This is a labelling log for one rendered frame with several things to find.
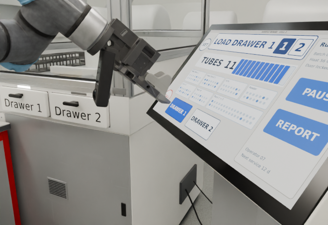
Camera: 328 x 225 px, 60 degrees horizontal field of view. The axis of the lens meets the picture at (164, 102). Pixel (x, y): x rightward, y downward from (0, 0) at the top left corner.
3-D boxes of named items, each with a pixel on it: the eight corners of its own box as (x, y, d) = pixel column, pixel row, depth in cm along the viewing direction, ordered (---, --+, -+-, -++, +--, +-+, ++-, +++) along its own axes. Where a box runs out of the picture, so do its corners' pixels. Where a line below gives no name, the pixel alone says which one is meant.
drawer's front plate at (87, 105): (107, 128, 108) (105, 100, 105) (51, 118, 120) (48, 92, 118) (110, 127, 110) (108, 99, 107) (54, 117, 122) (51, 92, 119)
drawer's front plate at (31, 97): (47, 117, 121) (44, 92, 119) (2, 109, 134) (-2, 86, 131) (50, 116, 123) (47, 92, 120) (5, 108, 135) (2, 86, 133)
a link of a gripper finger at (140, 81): (162, 93, 59) (130, 68, 55) (158, 99, 59) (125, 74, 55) (154, 89, 63) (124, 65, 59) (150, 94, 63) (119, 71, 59)
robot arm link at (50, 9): (19, -7, 54) (44, -42, 51) (69, 31, 59) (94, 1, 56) (3, 5, 47) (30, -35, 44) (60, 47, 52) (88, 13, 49)
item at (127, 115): (130, 135, 106) (128, 97, 103) (-35, 104, 149) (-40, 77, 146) (206, 89, 189) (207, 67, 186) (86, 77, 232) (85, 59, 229)
